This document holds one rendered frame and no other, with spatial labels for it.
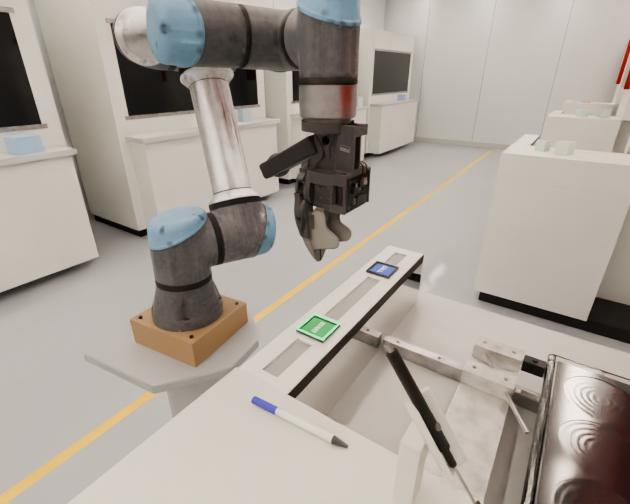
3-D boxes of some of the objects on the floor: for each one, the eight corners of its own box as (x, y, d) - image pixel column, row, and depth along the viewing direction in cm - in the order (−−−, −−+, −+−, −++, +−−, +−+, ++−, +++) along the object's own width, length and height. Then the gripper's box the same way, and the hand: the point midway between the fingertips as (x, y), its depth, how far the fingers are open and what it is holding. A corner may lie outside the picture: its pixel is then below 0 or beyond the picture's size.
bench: (415, 145, 793) (427, 35, 707) (378, 159, 659) (387, 27, 573) (369, 140, 848) (375, 38, 762) (326, 153, 714) (327, 31, 628)
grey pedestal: (92, 549, 119) (0, 342, 84) (192, 441, 155) (156, 262, 120) (219, 651, 98) (166, 431, 63) (301, 498, 134) (296, 303, 99)
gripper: (343, 126, 44) (338, 283, 53) (377, 119, 51) (368, 259, 60) (285, 121, 49) (290, 267, 58) (324, 115, 55) (322, 247, 65)
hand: (314, 252), depth 60 cm, fingers closed
